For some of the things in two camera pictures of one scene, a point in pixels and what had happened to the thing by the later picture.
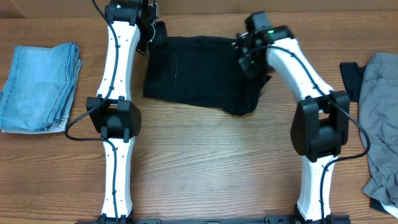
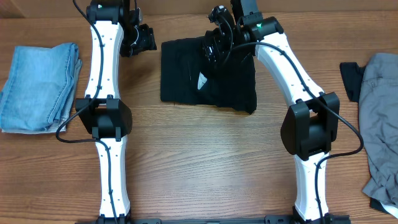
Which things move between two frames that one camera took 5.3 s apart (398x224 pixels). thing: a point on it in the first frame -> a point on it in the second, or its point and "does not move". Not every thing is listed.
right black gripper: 245,58 -> 210,50
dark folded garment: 353,75 does not move
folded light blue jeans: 37,94 does not move
